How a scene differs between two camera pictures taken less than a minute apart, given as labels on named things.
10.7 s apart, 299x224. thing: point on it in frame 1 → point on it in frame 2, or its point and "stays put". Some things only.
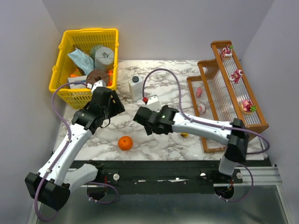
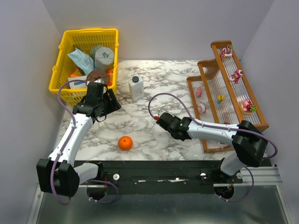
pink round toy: x=199 y=92 stays put
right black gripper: x=141 y=117 → x=162 y=120
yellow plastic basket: x=89 y=39 stays put
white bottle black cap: x=135 y=87 stays put
